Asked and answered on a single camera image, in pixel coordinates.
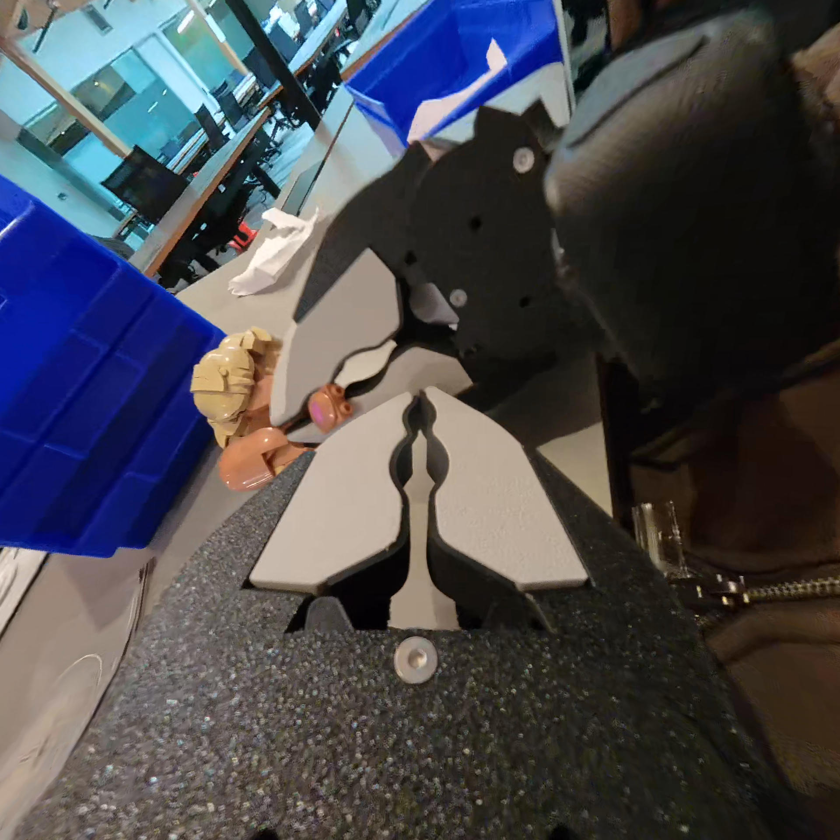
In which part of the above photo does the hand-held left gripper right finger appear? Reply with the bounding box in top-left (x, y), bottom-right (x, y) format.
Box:
top-left (418, 386), bottom-right (590, 593)

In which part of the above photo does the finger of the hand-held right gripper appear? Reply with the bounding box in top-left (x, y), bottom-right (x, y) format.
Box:
top-left (342, 342), bottom-right (477, 421)
top-left (268, 247), bottom-right (405, 429)

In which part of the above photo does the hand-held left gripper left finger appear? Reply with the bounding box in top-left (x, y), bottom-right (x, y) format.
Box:
top-left (247, 390), bottom-right (421, 595)

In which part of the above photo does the tan brown brick toy figure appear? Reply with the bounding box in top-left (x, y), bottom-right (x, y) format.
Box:
top-left (189, 326), bottom-right (358, 494)

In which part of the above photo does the grey instruction booklet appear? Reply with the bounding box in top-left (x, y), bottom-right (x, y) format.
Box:
top-left (0, 545), bottom-right (158, 840)

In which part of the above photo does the grey desk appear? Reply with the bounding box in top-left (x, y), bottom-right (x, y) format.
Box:
top-left (0, 53), bottom-right (618, 840)

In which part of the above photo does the torn white paper bag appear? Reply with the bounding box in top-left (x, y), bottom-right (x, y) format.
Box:
top-left (226, 205), bottom-right (321, 299)

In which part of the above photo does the white paper sheet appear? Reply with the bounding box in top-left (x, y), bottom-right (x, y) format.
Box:
top-left (406, 37), bottom-right (510, 145)

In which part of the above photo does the small blue storage bin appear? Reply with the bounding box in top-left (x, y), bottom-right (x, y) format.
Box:
top-left (343, 0), bottom-right (580, 161)

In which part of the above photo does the long wooden table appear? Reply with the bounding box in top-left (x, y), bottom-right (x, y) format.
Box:
top-left (132, 27), bottom-right (355, 283)

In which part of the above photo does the person's brown jacket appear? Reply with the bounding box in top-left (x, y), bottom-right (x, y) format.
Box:
top-left (611, 342), bottom-right (840, 840)

